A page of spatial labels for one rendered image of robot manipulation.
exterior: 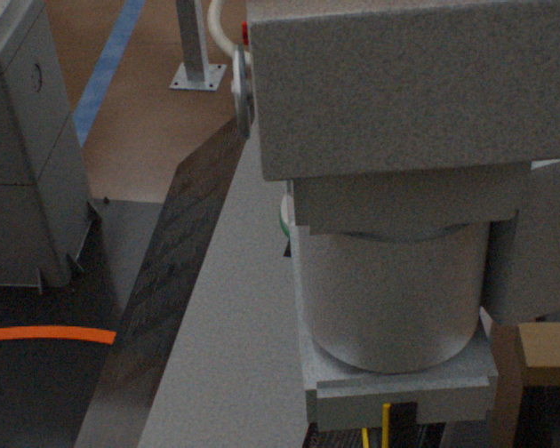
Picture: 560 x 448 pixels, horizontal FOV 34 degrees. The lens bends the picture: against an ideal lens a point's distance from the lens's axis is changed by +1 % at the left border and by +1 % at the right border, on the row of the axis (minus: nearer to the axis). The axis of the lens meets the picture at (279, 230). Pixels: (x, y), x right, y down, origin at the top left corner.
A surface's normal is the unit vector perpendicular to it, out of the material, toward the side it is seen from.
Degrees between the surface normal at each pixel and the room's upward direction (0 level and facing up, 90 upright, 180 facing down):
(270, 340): 0
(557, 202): 90
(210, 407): 0
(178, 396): 0
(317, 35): 90
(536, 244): 90
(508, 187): 90
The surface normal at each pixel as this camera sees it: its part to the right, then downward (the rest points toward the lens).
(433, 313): 0.30, 0.61
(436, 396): 0.05, 0.65
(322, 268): -0.71, 0.49
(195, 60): -0.18, 0.65
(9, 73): 0.99, 0.02
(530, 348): -0.06, -0.75
